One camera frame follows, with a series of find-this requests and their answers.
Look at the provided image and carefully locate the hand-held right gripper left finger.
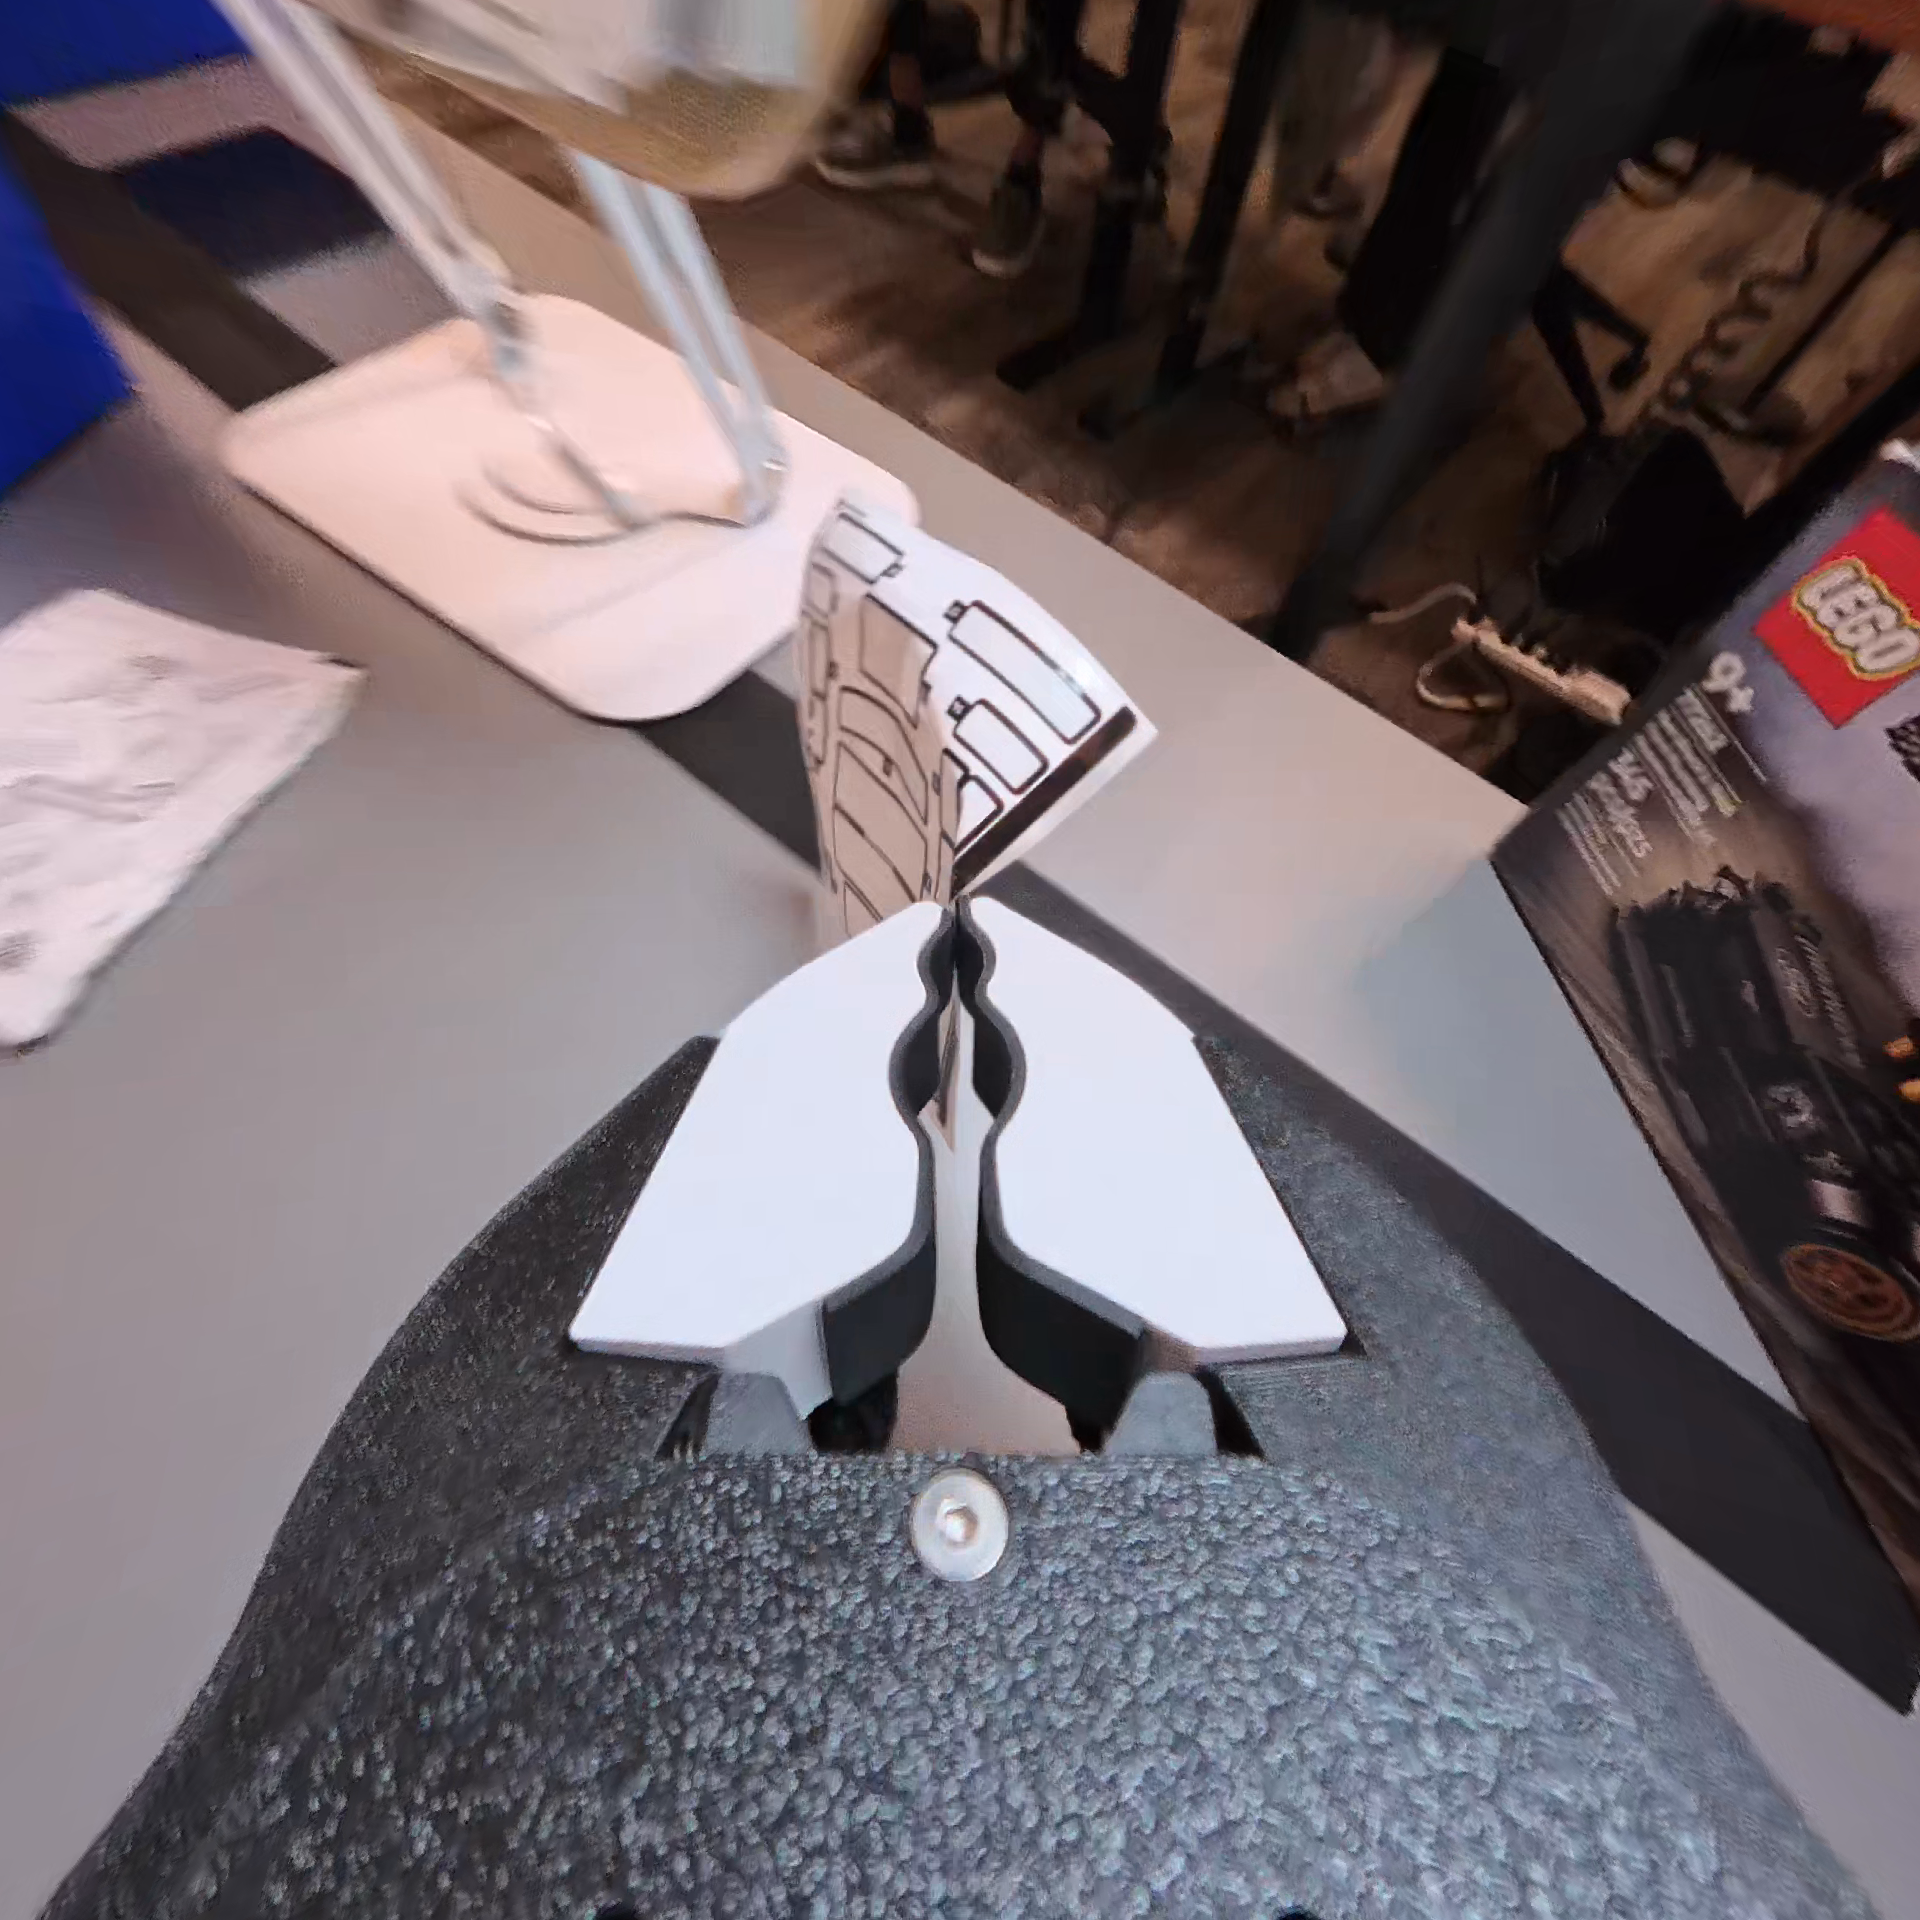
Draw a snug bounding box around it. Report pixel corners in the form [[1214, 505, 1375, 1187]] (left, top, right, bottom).
[[566, 902, 961, 1424]]

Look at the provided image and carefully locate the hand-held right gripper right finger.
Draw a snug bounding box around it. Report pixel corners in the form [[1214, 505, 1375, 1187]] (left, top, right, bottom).
[[960, 897, 1347, 1454]]

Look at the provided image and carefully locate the white power strip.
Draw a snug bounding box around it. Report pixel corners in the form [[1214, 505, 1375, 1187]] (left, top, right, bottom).
[[1417, 585, 1635, 729]]

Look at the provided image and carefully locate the white sticker sheet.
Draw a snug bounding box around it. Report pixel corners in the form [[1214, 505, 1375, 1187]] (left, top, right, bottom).
[[795, 497, 1163, 1150]]

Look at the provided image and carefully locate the black lego set box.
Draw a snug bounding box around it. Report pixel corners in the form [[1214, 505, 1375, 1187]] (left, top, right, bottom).
[[1488, 441, 1920, 1715]]

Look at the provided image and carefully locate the white printed paper bag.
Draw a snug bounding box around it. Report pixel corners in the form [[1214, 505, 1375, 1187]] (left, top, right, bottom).
[[0, 589, 365, 1052]]

